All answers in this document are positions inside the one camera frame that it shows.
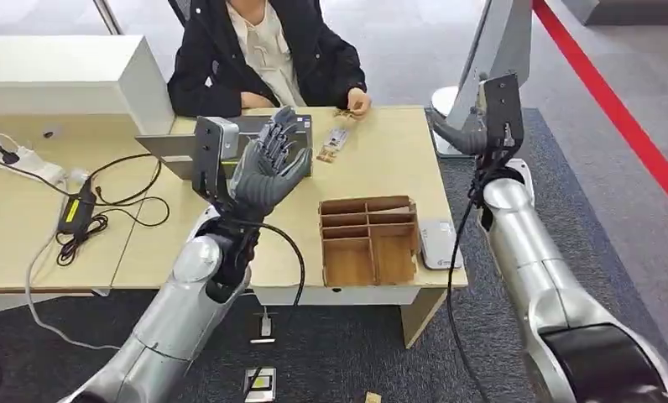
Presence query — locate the grey platform base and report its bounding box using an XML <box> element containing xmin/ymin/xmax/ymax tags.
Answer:
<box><xmin>561</xmin><ymin>0</ymin><xmax>668</xmax><ymax>27</ymax></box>

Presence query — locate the office chair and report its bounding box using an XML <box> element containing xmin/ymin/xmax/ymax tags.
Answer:
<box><xmin>167</xmin><ymin>0</ymin><xmax>194</xmax><ymax>27</ymax></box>

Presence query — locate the black adapter cable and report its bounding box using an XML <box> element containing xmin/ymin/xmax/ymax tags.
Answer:
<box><xmin>0</xmin><ymin>131</ymin><xmax>172</xmax><ymax>269</ymax></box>

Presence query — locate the white desk partition box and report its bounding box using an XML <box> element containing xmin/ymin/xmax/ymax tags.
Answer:
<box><xmin>0</xmin><ymin>34</ymin><xmax>175</xmax><ymax>137</ymax></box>

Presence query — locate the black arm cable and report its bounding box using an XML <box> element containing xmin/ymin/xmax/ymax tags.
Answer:
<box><xmin>222</xmin><ymin>218</ymin><xmax>307</xmax><ymax>403</ymax></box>
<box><xmin>444</xmin><ymin>164</ymin><xmax>493</xmax><ymax>403</ymax></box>

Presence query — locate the metal pole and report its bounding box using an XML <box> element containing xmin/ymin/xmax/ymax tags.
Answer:
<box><xmin>91</xmin><ymin>0</ymin><xmax>125</xmax><ymax>36</ymax></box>

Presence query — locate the white power cable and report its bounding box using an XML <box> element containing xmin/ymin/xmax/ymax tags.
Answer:
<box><xmin>23</xmin><ymin>166</ymin><xmax>122</xmax><ymax>353</ymax></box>

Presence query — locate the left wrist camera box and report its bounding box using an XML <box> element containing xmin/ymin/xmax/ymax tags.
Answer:
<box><xmin>191</xmin><ymin>115</ymin><xmax>241</xmax><ymax>205</ymax></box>

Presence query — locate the pale wooden desk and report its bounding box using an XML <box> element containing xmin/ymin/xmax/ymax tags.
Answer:
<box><xmin>0</xmin><ymin>105</ymin><xmax>470</xmax><ymax>350</ymax></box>

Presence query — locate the black power adapter yellow label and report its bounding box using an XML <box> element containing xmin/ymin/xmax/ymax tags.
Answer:
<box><xmin>56</xmin><ymin>185</ymin><xmax>97</xmax><ymax>236</ymax></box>

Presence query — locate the floor socket plate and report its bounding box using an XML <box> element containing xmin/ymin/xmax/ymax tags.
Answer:
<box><xmin>243</xmin><ymin>366</ymin><xmax>278</xmax><ymax>403</ymax></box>

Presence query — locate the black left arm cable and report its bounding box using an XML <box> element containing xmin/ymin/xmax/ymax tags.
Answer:
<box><xmin>222</xmin><ymin>218</ymin><xmax>307</xmax><ymax>403</ymax></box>

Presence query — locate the wooden card sorting box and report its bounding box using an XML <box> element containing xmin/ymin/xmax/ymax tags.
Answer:
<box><xmin>317</xmin><ymin>194</ymin><xmax>422</xmax><ymax>289</ymax></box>

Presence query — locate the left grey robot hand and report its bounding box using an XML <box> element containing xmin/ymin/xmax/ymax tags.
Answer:
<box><xmin>228</xmin><ymin>105</ymin><xmax>315</xmax><ymax>223</ymax></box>

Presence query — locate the white power strip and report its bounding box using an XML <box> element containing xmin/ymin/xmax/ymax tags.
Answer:
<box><xmin>0</xmin><ymin>144</ymin><xmax>68</xmax><ymax>186</ymax></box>

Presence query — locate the person's right hand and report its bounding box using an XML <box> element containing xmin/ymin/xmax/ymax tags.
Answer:
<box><xmin>239</xmin><ymin>91</ymin><xmax>277</xmax><ymax>110</ymax></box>

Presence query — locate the person's left hand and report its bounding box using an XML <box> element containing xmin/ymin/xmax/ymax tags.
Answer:
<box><xmin>346</xmin><ymin>86</ymin><xmax>373</xmax><ymax>120</ymax></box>

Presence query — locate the white card reader device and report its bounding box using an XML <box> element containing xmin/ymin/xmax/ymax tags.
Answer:
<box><xmin>418</xmin><ymin>217</ymin><xmax>465</xmax><ymax>271</ymax></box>

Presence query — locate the red floor tape strip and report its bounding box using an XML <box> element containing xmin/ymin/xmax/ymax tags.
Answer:
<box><xmin>531</xmin><ymin>0</ymin><xmax>668</xmax><ymax>222</ymax></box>

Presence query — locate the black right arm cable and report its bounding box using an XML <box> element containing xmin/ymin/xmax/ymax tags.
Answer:
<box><xmin>444</xmin><ymin>164</ymin><xmax>493</xmax><ymax>403</ymax></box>

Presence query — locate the person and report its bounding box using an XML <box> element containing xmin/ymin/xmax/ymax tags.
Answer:
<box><xmin>165</xmin><ymin>0</ymin><xmax>373</xmax><ymax>121</ymax></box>

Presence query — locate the grey laptop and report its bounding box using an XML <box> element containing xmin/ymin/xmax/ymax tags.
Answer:
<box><xmin>134</xmin><ymin>113</ymin><xmax>315</xmax><ymax>181</ymax></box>

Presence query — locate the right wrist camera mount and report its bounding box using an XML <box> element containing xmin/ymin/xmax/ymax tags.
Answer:
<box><xmin>477</xmin><ymin>72</ymin><xmax>528</xmax><ymax>164</ymax></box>

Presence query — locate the floor socket with white plug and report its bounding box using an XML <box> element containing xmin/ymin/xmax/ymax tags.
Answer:
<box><xmin>248</xmin><ymin>306</ymin><xmax>279</xmax><ymax>345</ymax></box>

